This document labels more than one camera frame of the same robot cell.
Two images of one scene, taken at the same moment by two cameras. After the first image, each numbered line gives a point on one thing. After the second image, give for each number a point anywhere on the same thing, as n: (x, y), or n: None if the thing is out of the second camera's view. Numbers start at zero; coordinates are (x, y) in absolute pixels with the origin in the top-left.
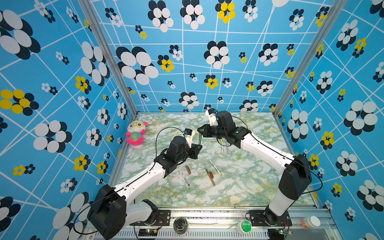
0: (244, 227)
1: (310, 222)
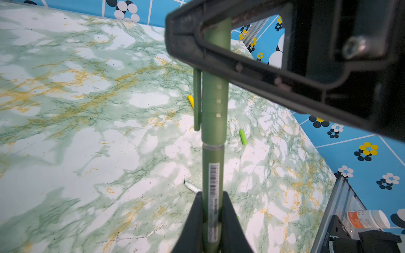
0: None
1: (368, 219)
